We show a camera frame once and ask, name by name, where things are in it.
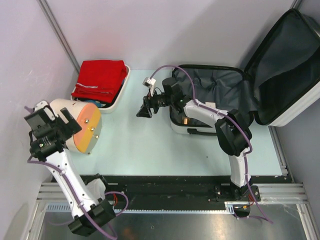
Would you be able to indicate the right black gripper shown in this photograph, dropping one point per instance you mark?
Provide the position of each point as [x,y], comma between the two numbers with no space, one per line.
[149,103]

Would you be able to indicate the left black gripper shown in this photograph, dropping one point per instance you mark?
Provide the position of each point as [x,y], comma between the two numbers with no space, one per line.
[71,127]

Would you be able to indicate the teal cream patterned towel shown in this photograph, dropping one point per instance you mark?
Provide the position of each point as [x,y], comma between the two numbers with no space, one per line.
[100,104]

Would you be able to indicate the copper cylindrical bottle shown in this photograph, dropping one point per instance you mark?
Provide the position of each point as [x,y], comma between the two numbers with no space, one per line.
[185,120]

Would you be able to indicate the red shirt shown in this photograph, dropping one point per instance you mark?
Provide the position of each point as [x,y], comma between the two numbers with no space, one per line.
[100,80]

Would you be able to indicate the black white space suitcase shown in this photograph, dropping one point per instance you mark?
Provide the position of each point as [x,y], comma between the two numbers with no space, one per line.
[280,80]

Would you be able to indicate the small white square box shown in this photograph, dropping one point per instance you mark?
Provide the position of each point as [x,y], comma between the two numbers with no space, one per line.
[210,104]

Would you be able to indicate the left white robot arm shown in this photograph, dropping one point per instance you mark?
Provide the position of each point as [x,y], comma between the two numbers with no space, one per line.
[50,130]

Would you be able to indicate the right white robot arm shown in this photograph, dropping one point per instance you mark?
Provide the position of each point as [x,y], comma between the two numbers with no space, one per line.
[233,134]

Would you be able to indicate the cream oval tray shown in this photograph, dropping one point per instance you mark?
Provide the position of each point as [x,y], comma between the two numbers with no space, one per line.
[110,107]

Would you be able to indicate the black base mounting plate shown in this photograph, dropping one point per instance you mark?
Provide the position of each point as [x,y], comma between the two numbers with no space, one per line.
[174,191]

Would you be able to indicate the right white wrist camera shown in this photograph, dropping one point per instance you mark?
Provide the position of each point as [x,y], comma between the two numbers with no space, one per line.
[149,83]

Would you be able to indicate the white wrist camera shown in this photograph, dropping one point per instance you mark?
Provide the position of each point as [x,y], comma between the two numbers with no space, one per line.
[149,83]
[47,109]

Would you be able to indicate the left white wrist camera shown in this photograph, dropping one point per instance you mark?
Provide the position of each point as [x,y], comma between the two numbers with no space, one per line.
[47,109]

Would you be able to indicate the left aluminium corner post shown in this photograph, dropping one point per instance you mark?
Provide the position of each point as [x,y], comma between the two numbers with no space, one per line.
[48,13]

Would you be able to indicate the aluminium corner post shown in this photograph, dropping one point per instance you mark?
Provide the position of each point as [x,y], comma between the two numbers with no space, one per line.
[48,13]
[296,4]

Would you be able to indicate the aluminium frame rail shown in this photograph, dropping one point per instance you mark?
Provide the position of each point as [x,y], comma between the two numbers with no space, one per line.
[270,193]

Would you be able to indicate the right aluminium corner post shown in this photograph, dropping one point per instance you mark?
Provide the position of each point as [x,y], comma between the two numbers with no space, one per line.
[296,4]

